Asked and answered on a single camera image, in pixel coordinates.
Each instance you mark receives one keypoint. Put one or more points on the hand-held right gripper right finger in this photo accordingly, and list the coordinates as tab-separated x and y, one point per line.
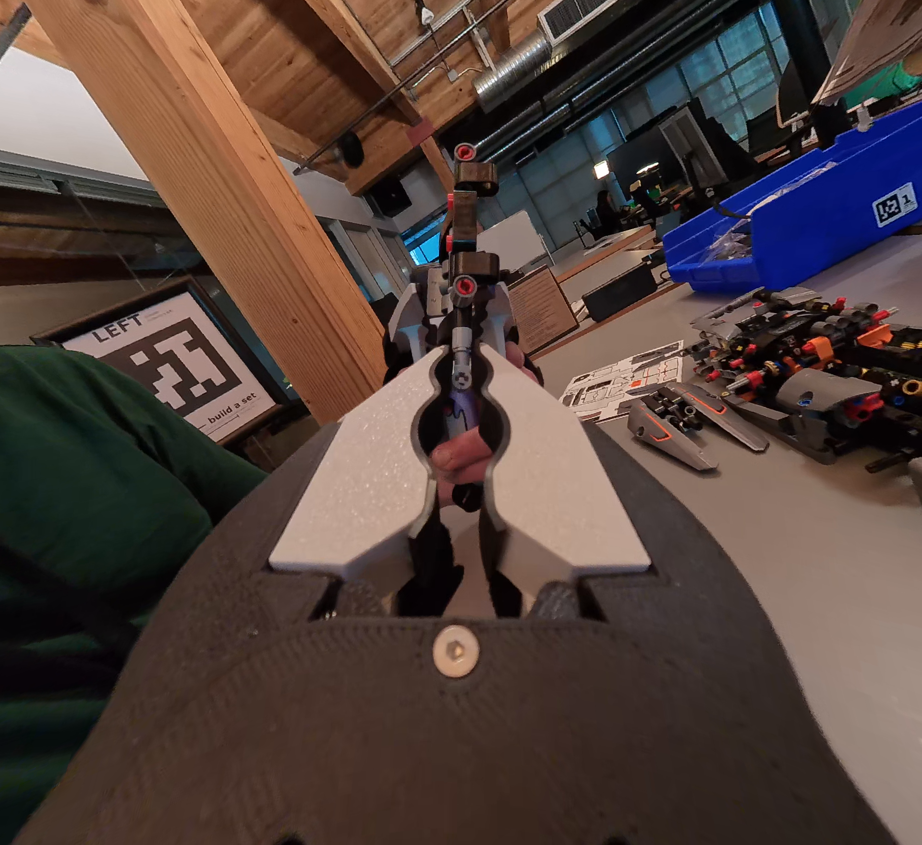
569	499

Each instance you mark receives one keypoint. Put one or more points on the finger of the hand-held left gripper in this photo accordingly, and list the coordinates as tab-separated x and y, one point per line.
505	308
410	315

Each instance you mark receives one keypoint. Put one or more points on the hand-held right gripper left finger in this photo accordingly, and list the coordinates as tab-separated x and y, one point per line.
353	499

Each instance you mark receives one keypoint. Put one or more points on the black grey lego subassembly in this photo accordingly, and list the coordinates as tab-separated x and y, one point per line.
464	225

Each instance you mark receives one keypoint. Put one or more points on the lego car chassis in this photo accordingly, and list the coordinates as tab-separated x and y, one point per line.
828	384

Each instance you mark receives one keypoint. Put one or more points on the grey lego wing assembly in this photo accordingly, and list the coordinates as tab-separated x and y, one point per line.
677	427

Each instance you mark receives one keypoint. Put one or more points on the person's left hand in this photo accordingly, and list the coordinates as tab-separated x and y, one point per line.
461	459

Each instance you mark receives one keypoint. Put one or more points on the brown placard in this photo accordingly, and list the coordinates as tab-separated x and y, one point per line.
544	312

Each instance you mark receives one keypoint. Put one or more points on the whiteboard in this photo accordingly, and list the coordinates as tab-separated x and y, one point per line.
515	240

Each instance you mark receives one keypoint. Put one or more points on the black flat box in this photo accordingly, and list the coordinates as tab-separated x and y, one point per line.
619	294

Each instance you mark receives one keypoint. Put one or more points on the white sticker sheet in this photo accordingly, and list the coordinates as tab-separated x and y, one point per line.
612	376

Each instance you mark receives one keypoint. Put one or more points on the framed marker sign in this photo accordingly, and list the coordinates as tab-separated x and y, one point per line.
166	362

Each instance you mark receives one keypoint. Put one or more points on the computer monitor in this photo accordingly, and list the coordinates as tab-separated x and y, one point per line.
677	146

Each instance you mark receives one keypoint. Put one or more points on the clear plastic bags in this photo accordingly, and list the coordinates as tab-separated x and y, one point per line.
735	232

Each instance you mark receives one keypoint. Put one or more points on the blue storage bin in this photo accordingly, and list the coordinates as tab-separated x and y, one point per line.
807	232

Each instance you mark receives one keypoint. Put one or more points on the white ceiling vent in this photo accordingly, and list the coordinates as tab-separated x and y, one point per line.
576	2

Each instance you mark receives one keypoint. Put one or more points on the black pole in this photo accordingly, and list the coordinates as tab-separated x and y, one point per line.
792	31

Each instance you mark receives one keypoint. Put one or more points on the silver air duct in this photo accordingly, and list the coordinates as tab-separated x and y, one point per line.
576	59

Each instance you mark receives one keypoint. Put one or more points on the wooden post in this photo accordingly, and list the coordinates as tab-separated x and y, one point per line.
180	139

